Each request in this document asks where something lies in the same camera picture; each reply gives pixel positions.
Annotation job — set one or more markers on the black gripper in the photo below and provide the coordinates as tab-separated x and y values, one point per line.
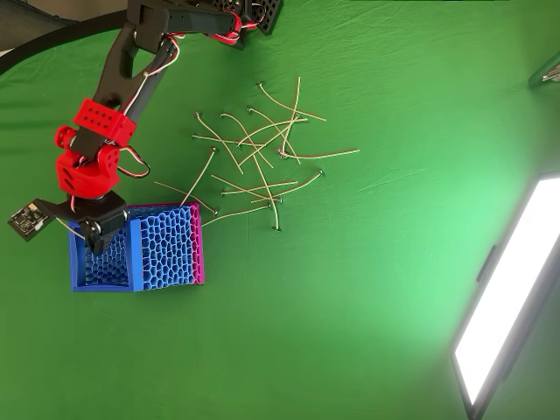
105	213

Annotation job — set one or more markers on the candle wick with metal base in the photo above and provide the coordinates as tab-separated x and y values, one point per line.
239	144
214	212
195	137
70	228
297	98
279	200
269	141
268	205
261	85
249	109
320	173
276	228
213	150
198	116
240	187
282	153
223	115
223	193

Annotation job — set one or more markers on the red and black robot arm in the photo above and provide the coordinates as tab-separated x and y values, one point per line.
87	175

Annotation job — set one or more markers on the blue lattice basket magenta base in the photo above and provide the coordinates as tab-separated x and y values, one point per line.
166	245

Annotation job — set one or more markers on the black backdrop rim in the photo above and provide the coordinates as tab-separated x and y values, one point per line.
65	31

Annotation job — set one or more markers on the dark grey chair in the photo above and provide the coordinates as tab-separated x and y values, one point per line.
39	17

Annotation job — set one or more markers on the green cloth backdrop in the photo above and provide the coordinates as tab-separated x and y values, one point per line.
350	284

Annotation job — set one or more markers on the black perforated block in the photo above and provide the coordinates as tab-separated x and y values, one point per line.
271	15

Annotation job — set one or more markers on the bright LED light panel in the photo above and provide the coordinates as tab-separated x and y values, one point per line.
503	297

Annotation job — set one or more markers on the chrome metal stand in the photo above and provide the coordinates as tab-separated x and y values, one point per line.
547	74

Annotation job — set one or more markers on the camera board on black bracket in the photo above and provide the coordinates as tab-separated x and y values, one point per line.
26	221

